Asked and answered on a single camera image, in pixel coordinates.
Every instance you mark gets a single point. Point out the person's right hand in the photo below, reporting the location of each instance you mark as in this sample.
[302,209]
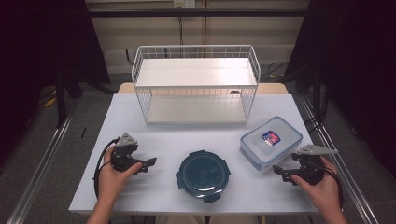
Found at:
[327,193]

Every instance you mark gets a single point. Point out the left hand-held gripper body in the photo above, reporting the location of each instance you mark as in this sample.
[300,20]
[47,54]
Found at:
[124,155]

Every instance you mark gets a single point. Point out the wooden table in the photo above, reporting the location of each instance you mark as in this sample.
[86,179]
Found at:
[271,88]

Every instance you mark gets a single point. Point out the yellow floor item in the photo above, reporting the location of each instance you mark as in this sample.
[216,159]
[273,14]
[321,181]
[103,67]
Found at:
[51,99]

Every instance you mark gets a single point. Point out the clear rectangular food container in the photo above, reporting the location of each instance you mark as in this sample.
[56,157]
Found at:
[271,146]

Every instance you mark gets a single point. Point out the white wall socket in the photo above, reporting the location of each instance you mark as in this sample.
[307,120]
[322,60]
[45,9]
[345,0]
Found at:
[184,3]

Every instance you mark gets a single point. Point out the black metal stand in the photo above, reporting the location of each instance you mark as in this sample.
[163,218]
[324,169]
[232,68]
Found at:
[60,102]
[317,93]

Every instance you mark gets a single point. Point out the small black floor item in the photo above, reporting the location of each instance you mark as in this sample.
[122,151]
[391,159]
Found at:
[83,132]

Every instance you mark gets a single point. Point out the round dark green food container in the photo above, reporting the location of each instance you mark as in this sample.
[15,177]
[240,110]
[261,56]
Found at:
[203,175]

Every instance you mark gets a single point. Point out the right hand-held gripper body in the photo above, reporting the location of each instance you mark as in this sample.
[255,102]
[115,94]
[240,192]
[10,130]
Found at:
[311,171]

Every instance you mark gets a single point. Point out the metal floor rail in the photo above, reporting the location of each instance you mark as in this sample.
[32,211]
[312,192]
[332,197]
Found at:
[40,168]
[342,158]

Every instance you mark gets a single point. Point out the dark curtain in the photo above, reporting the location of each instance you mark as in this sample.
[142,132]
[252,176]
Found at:
[358,62]
[40,46]

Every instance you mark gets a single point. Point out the person's left hand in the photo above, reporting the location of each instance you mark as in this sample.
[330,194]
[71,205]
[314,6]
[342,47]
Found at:
[110,183]

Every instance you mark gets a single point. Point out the black horizontal metal bar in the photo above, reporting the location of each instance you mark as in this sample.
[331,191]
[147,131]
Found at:
[193,13]

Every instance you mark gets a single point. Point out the person's legs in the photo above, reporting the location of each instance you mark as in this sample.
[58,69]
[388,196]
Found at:
[205,220]

